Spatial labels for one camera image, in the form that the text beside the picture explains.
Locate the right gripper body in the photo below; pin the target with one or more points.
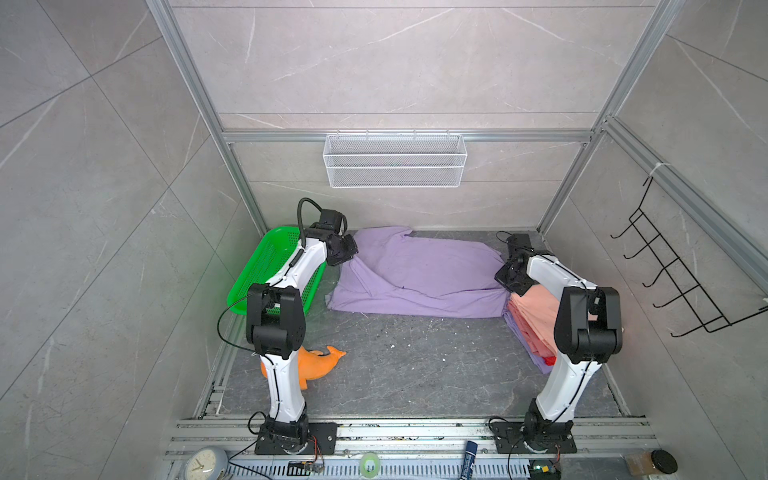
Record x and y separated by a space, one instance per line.
514 282

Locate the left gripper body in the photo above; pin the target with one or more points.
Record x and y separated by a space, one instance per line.
346 247

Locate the purple t shirt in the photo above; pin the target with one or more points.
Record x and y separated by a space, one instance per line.
398 273

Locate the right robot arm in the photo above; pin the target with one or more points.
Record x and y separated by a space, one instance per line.
587 331

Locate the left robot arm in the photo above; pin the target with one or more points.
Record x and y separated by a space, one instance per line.
273 287

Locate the lavender folded shirt in stack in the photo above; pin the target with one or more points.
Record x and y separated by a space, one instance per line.
540 354

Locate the pink folded t shirt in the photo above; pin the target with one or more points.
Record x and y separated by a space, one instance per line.
537 297

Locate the green plastic basket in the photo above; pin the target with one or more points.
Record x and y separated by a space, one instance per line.
271 265

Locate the orange dolphin toy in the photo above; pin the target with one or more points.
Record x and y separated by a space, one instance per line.
301 365

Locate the blue marker pen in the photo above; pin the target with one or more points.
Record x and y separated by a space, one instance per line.
468 462

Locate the small brown box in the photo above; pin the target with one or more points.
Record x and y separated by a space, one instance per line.
640 464

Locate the green tape roll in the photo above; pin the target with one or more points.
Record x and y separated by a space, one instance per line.
370 465

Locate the black round lid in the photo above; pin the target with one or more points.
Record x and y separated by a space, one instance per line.
663 462

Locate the white analog clock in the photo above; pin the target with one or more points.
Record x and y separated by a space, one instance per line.
208 463

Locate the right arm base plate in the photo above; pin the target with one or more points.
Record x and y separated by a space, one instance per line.
517 438

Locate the black wire hook rack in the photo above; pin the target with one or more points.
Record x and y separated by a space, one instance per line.
677 274

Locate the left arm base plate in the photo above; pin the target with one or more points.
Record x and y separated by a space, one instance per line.
320 435

